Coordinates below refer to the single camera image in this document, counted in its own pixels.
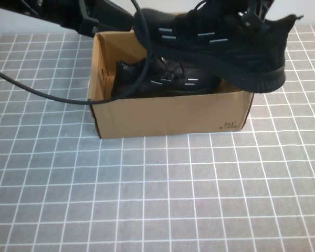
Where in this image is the grey grid tablecloth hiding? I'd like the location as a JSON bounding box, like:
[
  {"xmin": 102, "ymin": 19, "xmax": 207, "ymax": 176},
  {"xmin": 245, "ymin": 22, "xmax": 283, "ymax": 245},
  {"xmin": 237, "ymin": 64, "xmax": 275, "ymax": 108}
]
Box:
[{"xmin": 0, "ymin": 25, "xmax": 315, "ymax": 252}]

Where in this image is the black camera cable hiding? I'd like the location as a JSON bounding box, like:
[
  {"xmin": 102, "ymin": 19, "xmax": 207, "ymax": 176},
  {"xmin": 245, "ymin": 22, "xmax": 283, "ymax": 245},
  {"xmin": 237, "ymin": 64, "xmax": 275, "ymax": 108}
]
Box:
[{"xmin": 0, "ymin": 0, "xmax": 153, "ymax": 106}]

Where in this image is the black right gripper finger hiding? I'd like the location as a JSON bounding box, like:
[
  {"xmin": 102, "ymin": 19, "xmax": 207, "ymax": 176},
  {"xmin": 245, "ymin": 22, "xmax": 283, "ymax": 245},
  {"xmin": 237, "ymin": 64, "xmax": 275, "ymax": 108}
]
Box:
[{"xmin": 238, "ymin": 0, "xmax": 269, "ymax": 28}]

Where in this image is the black mesh sneaker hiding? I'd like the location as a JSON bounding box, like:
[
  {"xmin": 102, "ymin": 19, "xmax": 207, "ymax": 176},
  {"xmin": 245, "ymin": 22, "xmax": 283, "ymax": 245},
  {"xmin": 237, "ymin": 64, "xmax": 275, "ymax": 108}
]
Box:
[
  {"xmin": 111, "ymin": 54, "xmax": 223, "ymax": 100},
  {"xmin": 132, "ymin": 0, "xmax": 305, "ymax": 95}
]

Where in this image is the brown cardboard shoe box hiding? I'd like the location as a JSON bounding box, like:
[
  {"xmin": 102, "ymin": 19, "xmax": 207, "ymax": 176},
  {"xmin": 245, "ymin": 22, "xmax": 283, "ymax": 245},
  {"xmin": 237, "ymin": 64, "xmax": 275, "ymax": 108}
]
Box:
[{"xmin": 88, "ymin": 12, "xmax": 255, "ymax": 139}]

